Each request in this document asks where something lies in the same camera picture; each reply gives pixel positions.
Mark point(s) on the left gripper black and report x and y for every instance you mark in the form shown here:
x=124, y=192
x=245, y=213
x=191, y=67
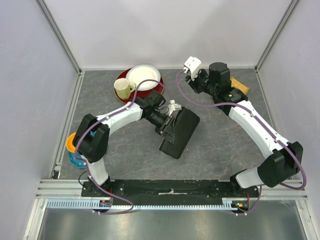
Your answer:
x=166, y=128

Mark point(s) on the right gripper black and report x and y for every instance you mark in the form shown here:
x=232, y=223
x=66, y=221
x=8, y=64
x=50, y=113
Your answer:
x=193, y=84

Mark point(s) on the black zip tool case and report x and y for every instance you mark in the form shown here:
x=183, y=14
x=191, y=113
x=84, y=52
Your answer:
x=184, y=126

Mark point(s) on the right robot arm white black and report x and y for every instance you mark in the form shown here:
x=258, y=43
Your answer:
x=282, y=158

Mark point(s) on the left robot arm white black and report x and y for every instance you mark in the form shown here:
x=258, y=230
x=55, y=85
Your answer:
x=92, y=136

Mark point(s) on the yellow woven bamboo basket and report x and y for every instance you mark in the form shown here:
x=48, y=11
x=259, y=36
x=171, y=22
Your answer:
x=238, y=85

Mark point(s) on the pale yellow mug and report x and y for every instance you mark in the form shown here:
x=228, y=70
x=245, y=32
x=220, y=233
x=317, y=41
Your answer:
x=124, y=88

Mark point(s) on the white paper plate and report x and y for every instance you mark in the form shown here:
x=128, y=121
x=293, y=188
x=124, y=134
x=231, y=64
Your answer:
x=143, y=72

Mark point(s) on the blue dotted plate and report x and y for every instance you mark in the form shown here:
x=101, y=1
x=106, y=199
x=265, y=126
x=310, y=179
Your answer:
x=74, y=161

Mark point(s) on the orange small bowl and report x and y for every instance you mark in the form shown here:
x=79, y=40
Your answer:
x=69, y=143

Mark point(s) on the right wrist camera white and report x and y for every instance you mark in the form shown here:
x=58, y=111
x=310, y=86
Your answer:
x=192, y=66

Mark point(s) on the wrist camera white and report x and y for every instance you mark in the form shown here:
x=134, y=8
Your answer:
x=173, y=107
x=192, y=66

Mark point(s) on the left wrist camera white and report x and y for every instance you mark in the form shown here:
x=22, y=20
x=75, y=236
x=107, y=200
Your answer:
x=173, y=107

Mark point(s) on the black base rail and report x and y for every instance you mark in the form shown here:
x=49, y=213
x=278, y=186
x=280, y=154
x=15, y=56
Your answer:
x=171, y=192

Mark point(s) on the grey slotted cable duct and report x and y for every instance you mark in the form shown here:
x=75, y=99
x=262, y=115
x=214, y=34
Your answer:
x=99, y=204

